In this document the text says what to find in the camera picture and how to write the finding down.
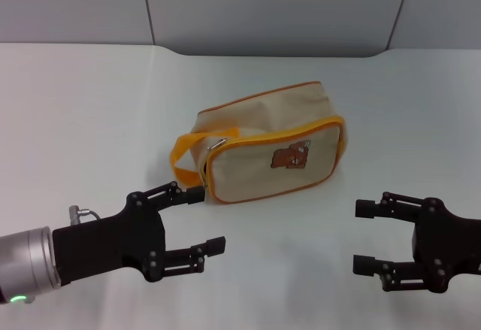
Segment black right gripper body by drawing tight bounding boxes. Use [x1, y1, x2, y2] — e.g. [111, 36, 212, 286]
[410, 196, 481, 294]

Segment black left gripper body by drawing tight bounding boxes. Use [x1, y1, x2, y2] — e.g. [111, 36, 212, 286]
[51, 191, 168, 286]

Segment beige food bag orange trim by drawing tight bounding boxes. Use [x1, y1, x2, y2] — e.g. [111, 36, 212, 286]
[169, 80, 346, 207]

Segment silver cable connector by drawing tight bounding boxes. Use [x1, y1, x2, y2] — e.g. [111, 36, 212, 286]
[68, 204, 101, 226]

